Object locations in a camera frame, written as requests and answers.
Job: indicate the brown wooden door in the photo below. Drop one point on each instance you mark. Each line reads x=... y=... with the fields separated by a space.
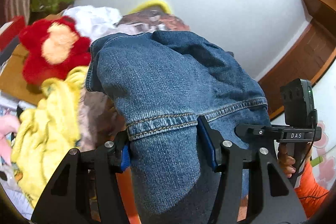
x=309 y=58

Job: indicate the yellow cloth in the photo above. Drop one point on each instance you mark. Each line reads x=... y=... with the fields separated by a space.
x=47 y=133

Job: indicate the yellow pillow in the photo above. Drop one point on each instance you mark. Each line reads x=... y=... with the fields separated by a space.
x=151 y=4

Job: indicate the right hand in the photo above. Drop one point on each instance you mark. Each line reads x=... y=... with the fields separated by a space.
x=286 y=162

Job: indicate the blue denim jacket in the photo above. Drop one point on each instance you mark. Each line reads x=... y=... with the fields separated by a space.
x=160 y=83

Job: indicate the red plush toy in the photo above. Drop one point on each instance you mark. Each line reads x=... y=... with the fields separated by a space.
x=54 y=48

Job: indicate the orange sleeved right forearm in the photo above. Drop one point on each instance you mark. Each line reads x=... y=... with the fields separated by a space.
x=309 y=192

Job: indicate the white cloth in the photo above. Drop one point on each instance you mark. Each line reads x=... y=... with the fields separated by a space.
x=94 y=22

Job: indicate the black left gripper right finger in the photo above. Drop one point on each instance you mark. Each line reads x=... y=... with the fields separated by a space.
x=271 y=198

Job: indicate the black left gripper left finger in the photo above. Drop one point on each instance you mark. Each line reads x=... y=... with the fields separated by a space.
x=65 y=199

